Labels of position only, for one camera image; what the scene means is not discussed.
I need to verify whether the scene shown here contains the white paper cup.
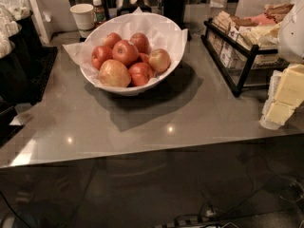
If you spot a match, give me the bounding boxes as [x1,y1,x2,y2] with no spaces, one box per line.
[70,4,95,30]

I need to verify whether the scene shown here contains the power strip with cables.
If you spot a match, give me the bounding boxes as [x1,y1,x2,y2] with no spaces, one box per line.
[151,207,239,228]

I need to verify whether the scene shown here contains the black stir stick holder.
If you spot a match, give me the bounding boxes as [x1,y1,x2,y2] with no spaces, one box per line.
[162,0,186,29]

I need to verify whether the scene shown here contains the red apple back left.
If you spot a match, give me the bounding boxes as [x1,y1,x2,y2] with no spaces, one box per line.
[104,32,122,48]

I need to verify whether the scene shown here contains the sugar packets in rack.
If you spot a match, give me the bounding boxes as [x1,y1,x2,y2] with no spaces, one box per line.
[207,4,294,68]

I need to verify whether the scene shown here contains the small glass sauce bottle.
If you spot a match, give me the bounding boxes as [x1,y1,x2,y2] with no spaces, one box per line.
[92,0,105,24]

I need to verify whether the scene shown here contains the black wire condiment rack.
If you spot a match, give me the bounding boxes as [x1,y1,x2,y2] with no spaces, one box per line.
[200,18,288,97]

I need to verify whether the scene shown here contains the black container with creamers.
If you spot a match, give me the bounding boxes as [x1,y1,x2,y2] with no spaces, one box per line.
[0,0,44,105]

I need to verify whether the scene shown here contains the red apple centre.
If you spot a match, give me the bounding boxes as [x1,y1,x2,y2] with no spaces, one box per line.
[112,40,139,67]

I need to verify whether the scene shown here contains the white paper liner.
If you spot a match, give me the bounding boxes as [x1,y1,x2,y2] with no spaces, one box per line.
[62,7,189,90]

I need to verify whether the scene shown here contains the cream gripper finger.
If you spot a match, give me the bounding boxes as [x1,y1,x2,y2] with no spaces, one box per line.
[259,100,295,130]

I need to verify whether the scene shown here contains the black napkin holder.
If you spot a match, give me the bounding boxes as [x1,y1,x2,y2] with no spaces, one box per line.
[115,0,152,16]

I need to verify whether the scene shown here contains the red apple back right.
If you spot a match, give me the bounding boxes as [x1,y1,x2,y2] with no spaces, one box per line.
[130,32,149,53]

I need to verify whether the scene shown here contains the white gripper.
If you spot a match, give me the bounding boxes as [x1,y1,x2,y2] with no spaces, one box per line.
[269,0,304,107]

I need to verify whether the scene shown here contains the red apple front right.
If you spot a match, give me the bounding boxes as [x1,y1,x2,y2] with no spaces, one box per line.
[129,63,154,86]

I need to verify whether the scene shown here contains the large yellow-red front apple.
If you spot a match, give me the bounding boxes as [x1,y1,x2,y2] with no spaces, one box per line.
[99,59,131,87]

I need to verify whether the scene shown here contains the black rubber mat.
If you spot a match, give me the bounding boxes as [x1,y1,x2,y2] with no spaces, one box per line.
[29,47,58,105]

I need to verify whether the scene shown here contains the white bowl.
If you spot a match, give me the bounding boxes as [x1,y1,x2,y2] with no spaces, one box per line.
[79,12,185,97]

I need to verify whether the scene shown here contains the small hidden red apple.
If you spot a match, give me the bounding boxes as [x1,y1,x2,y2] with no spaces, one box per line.
[139,53,148,63]

